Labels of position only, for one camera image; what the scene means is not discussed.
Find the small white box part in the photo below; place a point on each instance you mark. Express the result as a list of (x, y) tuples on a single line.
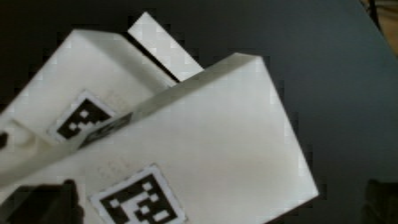
[(192, 162)]

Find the white cabinet body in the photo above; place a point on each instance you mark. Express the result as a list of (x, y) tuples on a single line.
[(94, 81)]

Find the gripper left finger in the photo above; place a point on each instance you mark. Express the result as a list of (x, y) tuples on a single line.
[(43, 204)]

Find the white cabinet door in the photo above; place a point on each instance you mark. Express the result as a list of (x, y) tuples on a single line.
[(163, 48)]

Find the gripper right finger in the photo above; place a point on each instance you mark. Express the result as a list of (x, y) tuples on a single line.
[(378, 212)]

